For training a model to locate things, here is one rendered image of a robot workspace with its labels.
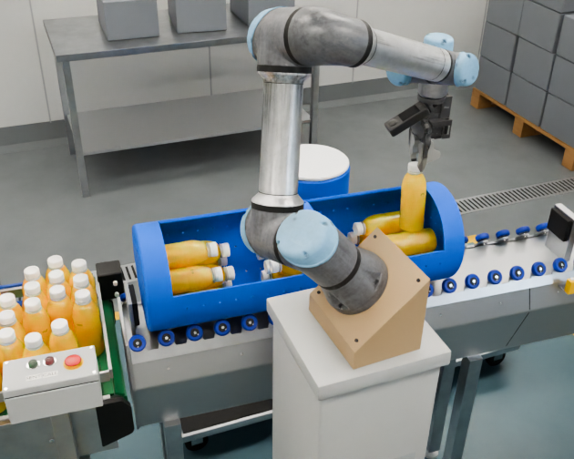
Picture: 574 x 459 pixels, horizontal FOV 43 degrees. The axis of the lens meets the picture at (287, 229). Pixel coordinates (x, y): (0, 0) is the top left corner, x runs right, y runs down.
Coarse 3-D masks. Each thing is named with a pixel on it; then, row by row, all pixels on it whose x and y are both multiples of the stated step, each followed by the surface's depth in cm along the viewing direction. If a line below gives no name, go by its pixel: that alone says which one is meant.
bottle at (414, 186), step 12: (408, 180) 198; (420, 180) 197; (408, 192) 198; (420, 192) 198; (408, 204) 200; (420, 204) 200; (408, 216) 201; (420, 216) 201; (408, 228) 203; (420, 228) 203
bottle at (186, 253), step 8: (192, 240) 190; (168, 248) 187; (176, 248) 187; (184, 248) 188; (192, 248) 188; (200, 248) 189; (208, 248) 190; (168, 256) 186; (176, 256) 187; (184, 256) 187; (192, 256) 188; (200, 256) 189; (208, 256) 192; (176, 264) 187; (184, 264) 188; (192, 264) 189
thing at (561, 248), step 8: (552, 208) 228; (560, 208) 226; (552, 216) 228; (560, 216) 224; (568, 216) 223; (552, 224) 228; (560, 224) 224; (568, 224) 221; (552, 232) 229; (560, 232) 225; (568, 232) 223; (552, 240) 232; (560, 240) 228; (568, 240) 225; (552, 248) 233; (560, 248) 229; (568, 248) 226; (560, 256) 229; (568, 256) 228
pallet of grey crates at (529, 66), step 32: (512, 0) 508; (544, 0) 477; (512, 32) 514; (544, 32) 482; (480, 64) 555; (512, 64) 521; (544, 64) 489; (480, 96) 563; (512, 96) 526; (544, 96) 494; (544, 128) 500
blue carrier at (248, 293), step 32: (384, 192) 212; (448, 192) 203; (160, 224) 195; (192, 224) 200; (224, 224) 205; (352, 224) 219; (448, 224) 198; (160, 256) 179; (416, 256) 197; (448, 256) 200; (160, 288) 178; (224, 288) 183; (256, 288) 186; (288, 288) 189; (160, 320) 182; (192, 320) 187
